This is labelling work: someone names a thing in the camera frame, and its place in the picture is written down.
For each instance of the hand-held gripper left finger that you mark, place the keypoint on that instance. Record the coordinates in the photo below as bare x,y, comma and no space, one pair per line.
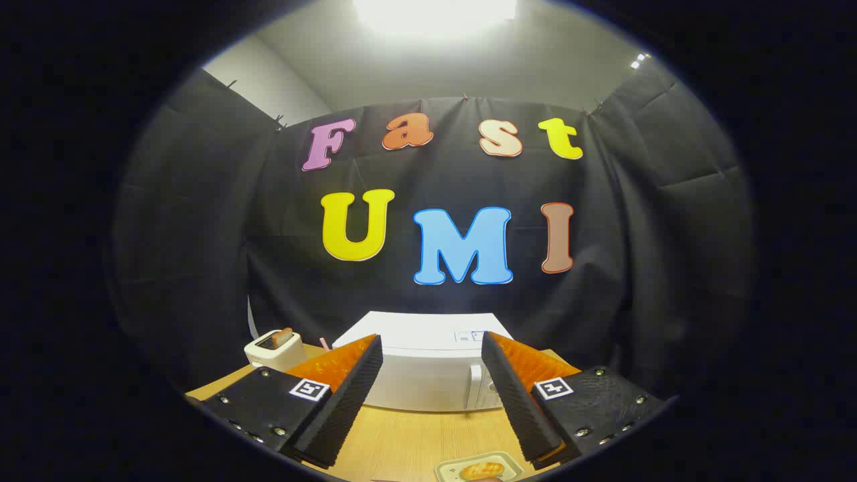
348,402

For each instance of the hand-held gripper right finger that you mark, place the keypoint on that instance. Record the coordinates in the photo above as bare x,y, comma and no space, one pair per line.
519,402

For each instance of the white microwave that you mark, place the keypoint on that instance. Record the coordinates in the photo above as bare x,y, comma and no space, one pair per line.
422,375

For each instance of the golden bread bun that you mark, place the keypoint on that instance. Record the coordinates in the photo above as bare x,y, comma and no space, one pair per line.
479,470

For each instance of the cream toaster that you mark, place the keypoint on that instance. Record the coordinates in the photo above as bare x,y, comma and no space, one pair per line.
281,356

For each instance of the toast slice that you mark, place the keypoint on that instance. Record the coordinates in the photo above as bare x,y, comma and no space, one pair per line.
284,337

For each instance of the small cream rectangular dish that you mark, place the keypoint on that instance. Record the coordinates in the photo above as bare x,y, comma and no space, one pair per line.
447,470

